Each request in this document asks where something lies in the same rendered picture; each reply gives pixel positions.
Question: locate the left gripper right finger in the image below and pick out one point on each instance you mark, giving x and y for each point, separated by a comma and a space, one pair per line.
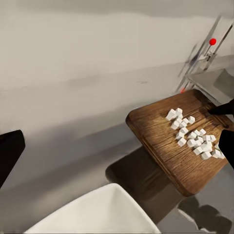
226, 145

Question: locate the drop in sink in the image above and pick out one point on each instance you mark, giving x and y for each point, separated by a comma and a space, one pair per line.
217, 82

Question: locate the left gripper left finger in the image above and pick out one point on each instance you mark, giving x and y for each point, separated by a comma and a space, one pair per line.
11, 146

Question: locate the bowl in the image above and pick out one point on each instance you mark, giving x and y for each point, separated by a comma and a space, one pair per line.
106, 210

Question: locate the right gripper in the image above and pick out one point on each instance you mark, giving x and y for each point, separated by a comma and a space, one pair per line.
227, 109

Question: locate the cutting board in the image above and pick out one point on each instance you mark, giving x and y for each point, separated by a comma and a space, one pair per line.
188, 172

